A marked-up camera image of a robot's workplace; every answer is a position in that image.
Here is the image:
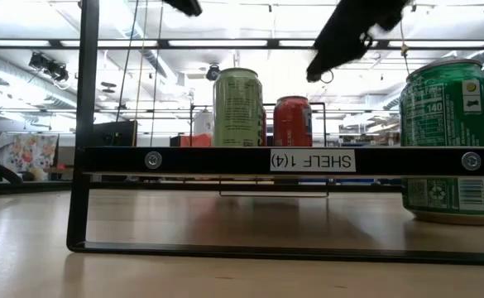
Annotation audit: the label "light green beverage can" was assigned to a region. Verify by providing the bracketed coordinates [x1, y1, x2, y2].
[212, 67, 265, 148]

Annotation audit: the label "yellow hanging cord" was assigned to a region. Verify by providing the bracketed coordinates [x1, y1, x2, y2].
[398, 18, 412, 78]

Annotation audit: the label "floral patterned cloth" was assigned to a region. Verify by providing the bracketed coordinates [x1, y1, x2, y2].
[0, 132, 60, 182]

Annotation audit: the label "black table rail frame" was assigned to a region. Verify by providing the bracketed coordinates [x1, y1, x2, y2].
[0, 180, 404, 195]

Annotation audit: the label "dark green beverage can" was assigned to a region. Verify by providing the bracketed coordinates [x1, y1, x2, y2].
[398, 57, 484, 227]

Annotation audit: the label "black monitor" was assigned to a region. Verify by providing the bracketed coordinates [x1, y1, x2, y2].
[92, 119, 138, 147]

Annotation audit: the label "black ceiling spotlights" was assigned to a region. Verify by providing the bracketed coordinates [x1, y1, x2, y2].
[28, 51, 71, 84]

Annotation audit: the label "red can with blue logo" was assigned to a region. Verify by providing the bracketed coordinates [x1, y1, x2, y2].
[272, 95, 314, 148]

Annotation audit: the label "black dome camera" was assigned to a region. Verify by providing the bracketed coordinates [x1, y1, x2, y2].
[205, 63, 222, 82]

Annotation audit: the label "orange box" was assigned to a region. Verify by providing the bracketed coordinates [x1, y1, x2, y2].
[170, 132, 214, 148]

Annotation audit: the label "silver beverage can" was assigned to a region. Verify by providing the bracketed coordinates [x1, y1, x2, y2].
[193, 108, 215, 137]

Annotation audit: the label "black overhead rail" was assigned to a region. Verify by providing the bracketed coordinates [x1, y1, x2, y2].
[0, 37, 484, 51]

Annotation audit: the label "black curved tube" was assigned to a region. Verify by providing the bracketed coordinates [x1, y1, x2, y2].
[0, 152, 24, 185]

